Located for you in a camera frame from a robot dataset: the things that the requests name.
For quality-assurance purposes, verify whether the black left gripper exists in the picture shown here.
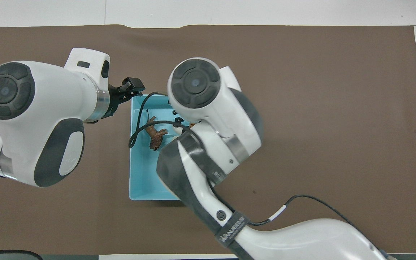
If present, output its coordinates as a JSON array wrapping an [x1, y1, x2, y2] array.
[[112, 77, 146, 109]]

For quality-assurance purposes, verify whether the brown lion toy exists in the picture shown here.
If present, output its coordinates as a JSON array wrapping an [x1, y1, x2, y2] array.
[[144, 116, 168, 151]]

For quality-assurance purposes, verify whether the light blue storage box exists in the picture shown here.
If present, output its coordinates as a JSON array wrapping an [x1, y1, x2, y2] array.
[[129, 94, 194, 201]]

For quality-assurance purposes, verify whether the brown table mat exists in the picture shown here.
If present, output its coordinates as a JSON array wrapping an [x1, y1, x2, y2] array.
[[0, 24, 416, 255]]

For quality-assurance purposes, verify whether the grey right arm strap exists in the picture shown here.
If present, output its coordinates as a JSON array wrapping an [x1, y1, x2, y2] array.
[[214, 212, 249, 250]]

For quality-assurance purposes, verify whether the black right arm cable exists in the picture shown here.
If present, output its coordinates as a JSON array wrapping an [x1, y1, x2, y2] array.
[[128, 92, 387, 260]]

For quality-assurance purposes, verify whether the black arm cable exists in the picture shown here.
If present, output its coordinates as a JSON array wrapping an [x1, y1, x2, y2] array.
[[0, 250, 43, 260], [128, 92, 387, 260]]

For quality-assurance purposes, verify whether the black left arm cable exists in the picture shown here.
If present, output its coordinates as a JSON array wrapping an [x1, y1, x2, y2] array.
[[0, 250, 43, 260]]

